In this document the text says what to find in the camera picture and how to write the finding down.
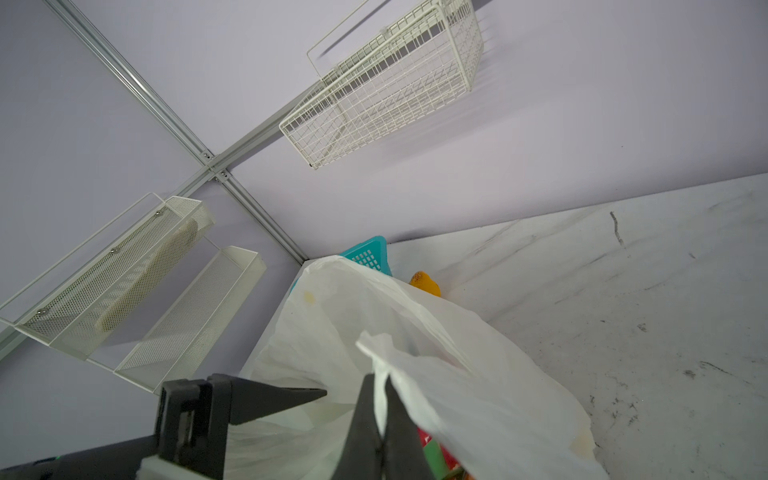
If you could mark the beige cloth in shelf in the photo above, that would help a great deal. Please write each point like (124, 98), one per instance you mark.
(132, 290)

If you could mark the upper white mesh shelf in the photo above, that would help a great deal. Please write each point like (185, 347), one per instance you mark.
(60, 307)

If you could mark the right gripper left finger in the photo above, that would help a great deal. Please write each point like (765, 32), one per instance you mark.
(361, 457)

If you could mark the white plastic bag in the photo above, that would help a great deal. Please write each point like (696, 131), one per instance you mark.
(461, 381)

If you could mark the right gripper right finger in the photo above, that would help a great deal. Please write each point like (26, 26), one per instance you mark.
(403, 456)

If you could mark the pink dragon fruit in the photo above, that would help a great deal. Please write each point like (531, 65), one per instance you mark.
(441, 462)

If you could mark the white wire wall basket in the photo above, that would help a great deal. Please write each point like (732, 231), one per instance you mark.
(423, 62)

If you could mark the aluminium frame rail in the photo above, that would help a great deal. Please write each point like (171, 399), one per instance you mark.
(213, 168)

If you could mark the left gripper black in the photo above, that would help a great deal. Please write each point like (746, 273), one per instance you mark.
(191, 429)

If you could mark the orange fake pear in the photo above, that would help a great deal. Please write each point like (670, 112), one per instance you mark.
(424, 282)

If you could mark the teal plastic basket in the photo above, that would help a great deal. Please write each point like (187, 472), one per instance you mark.
(371, 253)

